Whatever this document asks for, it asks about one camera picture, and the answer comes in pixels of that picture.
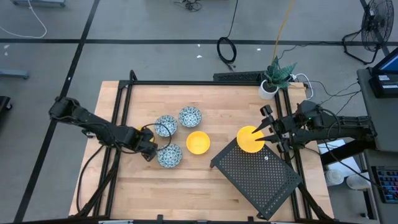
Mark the green leafy plant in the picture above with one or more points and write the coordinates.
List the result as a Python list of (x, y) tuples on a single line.
[(276, 76)]

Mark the black perforated metal rack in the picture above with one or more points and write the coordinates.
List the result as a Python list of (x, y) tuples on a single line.
[(255, 177)]

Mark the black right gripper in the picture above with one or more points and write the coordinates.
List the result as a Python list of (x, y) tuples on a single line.
[(284, 129)]

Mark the backlit black keyboard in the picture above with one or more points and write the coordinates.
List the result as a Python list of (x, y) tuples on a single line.
[(388, 185)]

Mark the black aluminium table frame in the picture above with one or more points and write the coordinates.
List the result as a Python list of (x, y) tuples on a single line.
[(186, 83)]

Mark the black floor fan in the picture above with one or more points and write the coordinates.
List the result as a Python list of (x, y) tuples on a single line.
[(377, 25)]

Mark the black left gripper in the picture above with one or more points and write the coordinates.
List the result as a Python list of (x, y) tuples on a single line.
[(143, 143)]

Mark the grey desk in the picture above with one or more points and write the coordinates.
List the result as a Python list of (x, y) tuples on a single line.
[(379, 109)]

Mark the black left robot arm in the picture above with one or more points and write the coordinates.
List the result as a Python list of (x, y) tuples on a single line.
[(93, 123)]

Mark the black power strip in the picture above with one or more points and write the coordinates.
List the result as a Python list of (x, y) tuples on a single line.
[(236, 76)]

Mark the black computer monitor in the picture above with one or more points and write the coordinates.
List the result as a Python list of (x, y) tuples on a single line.
[(385, 77)]

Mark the blue patterned teal bowl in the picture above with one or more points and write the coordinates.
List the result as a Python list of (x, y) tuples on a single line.
[(164, 124), (170, 156), (190, 116)]

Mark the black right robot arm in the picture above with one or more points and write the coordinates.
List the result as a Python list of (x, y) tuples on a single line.
[(342, 127)]

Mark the white plant pot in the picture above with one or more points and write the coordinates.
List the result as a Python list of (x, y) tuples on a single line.
[(264, 93)]

